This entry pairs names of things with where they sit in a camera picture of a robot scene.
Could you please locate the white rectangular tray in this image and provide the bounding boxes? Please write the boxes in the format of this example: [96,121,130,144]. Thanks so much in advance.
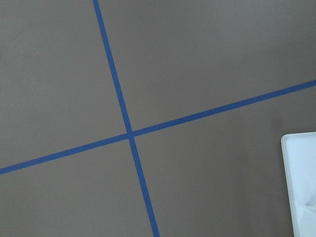
[281,132,316,237]

